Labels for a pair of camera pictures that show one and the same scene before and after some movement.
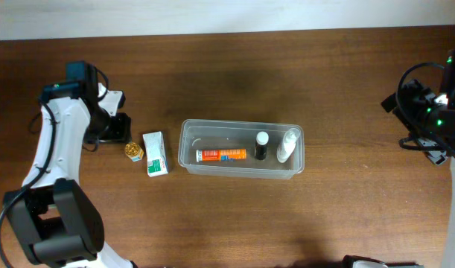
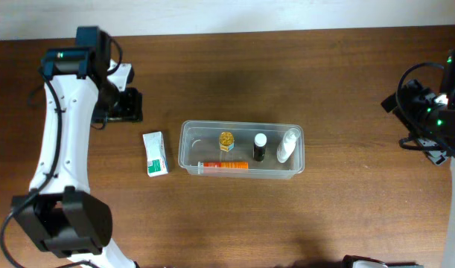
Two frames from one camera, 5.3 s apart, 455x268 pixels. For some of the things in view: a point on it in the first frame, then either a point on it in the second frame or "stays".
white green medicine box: x=156 y=154 stays
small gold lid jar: x=133 y=151 to x=226 y=141
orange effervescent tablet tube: x=220 y=155 to x=231 y=164
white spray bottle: x=288 y=144 stays
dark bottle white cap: x=261 y=146 stays
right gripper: x=395 y=103 stays
